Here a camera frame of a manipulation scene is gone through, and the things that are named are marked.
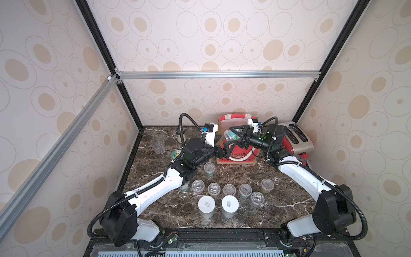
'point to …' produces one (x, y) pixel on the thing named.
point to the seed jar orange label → (214, 189)
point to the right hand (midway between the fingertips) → (236, 132)
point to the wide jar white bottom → (206, 205)
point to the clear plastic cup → (158, 145)
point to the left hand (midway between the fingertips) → (235, 139)
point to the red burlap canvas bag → (238, 155)
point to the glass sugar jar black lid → (178, 132)
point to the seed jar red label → (245, 190)
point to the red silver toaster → (297, 141)
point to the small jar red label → (198, 186)
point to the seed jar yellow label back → (267, 184)
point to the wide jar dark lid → (230, 205)
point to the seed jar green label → (209, 168)
